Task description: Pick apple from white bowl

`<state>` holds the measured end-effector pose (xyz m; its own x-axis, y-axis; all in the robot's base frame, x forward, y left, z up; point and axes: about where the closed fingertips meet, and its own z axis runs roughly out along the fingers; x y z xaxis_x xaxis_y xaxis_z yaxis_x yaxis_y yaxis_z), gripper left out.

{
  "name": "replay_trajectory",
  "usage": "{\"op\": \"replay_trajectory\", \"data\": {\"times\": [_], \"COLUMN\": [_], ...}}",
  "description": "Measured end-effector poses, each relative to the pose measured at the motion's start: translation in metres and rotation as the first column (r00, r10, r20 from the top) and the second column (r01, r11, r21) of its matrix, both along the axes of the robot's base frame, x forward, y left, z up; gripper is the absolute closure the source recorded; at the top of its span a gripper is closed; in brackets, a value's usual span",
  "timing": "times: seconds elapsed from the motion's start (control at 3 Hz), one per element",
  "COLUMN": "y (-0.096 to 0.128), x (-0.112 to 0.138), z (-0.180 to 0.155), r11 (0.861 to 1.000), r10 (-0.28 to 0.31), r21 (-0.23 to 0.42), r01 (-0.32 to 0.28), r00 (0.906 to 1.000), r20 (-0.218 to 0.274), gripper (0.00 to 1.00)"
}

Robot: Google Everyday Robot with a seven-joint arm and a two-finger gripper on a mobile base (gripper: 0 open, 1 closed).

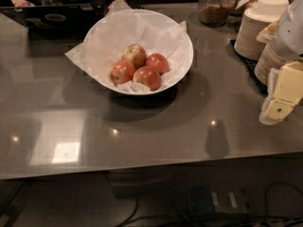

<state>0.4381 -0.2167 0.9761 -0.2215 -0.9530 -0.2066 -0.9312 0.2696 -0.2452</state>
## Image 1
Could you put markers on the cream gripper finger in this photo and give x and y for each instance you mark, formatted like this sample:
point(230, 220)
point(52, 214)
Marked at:
point(267, 34)
point(285, 91)

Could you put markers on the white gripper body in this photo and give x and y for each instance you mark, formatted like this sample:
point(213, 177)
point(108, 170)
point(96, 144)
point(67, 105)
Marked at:
point(291, 35)

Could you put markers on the red apple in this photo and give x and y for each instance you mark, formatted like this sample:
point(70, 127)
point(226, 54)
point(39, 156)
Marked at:
point(158, 62)
point(122, 72)
point(136, 54)
point(148, 76)

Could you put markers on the white paper bowl stack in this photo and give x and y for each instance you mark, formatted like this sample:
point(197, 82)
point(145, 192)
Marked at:
point(267, 10)

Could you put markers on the person's right hand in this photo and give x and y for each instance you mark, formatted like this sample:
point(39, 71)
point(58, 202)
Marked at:
point(22, 3)

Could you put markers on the front stack of paper plates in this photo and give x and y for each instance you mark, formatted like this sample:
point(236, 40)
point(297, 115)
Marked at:
point(269, 59)

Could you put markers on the black rubber mat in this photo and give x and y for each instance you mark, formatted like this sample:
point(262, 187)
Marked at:
point(250, 66)

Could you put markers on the glass jar with cereal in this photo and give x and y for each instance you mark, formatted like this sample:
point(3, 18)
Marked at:
point(214, 12)

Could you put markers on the black box under table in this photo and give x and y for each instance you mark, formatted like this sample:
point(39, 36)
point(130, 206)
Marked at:
point(213, 201)

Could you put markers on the white paper liner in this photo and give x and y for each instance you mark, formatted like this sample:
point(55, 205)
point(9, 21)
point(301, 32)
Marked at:
point(120, 32)

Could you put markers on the black laptop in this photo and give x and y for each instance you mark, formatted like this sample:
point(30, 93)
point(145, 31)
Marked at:
point(56, 21)

